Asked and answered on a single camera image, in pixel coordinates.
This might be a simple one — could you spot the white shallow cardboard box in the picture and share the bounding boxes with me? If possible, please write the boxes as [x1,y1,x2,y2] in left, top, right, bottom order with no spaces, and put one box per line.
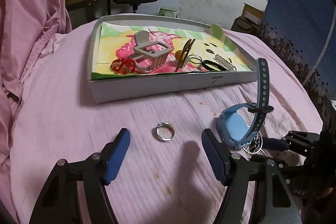
[88,15,259,104]

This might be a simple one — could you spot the red beaded bracelet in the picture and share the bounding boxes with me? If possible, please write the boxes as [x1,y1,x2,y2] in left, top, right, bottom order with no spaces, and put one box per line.
[111,57,135,75]

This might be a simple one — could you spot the silver ring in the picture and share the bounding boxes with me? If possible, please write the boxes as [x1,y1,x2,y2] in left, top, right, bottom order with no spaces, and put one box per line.
[153,122,175,142]

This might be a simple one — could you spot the brown cardboard box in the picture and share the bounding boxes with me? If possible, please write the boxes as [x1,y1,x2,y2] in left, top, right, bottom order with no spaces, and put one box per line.
[241,3,265,26]

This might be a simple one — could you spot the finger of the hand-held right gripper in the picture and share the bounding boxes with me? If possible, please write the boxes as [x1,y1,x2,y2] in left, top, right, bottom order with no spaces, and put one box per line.
[282,131,322,153]
[261,137,290,153]

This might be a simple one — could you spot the blue starry curtain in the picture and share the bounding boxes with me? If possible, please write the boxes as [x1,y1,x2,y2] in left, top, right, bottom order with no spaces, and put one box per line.
[259,0,336,135]

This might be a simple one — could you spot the green plastic stool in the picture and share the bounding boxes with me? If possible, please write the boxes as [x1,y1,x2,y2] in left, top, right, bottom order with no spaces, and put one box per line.
[159,7,179,18]

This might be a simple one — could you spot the black hair tie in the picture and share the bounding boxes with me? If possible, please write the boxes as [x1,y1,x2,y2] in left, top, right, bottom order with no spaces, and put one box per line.
[201,60,227,72]

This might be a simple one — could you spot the blue smart watch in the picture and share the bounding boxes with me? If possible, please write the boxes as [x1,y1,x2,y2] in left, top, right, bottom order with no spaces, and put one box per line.
[216,58,275,149]

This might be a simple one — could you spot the wooden clip with yellow bead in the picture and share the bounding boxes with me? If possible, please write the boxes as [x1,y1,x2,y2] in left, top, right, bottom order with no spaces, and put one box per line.
[175,38,197,73]

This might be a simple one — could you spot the pink curtain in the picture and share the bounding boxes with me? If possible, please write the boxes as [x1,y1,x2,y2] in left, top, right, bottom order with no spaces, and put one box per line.
[0,0,73,214]

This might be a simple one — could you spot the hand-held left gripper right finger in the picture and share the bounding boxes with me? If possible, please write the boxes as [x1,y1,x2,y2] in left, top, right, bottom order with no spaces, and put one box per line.
[201,128,292,224]

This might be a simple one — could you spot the clear ring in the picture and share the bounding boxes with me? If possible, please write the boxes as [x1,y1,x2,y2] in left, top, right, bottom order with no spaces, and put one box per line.
[188,54,203,66]

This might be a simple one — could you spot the white hair claw clip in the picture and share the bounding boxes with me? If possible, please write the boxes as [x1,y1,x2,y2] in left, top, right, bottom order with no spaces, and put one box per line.
[128,30,172,74]

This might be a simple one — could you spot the colourful drawing paper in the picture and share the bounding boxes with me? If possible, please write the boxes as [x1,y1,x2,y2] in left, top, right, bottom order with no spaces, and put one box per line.
[92,22,254,77]

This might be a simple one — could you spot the white wavy hair clip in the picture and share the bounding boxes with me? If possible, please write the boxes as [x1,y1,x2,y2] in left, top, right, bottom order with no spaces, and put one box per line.
[214,54,237,72]

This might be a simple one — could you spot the silver keychain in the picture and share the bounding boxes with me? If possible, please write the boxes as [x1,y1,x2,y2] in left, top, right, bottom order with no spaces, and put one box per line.
[243,132,265,155]

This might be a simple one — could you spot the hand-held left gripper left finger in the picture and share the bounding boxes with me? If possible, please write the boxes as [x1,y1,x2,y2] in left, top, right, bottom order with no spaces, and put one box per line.
[29,128,131,224]

